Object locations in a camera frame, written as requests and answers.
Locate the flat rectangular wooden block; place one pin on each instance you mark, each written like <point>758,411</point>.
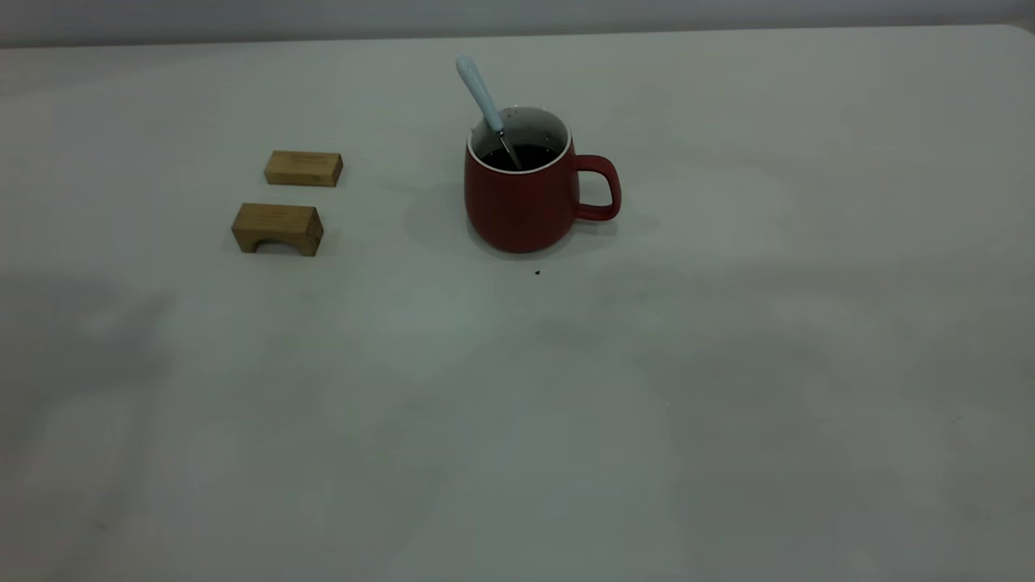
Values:
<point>303,168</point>

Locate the dark coffee liquid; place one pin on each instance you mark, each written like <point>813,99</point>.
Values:
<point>538,155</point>

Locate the arched wooden block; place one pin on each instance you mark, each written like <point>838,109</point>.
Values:
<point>279,222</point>

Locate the red mug with white inside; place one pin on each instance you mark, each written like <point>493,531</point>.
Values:
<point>517,210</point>

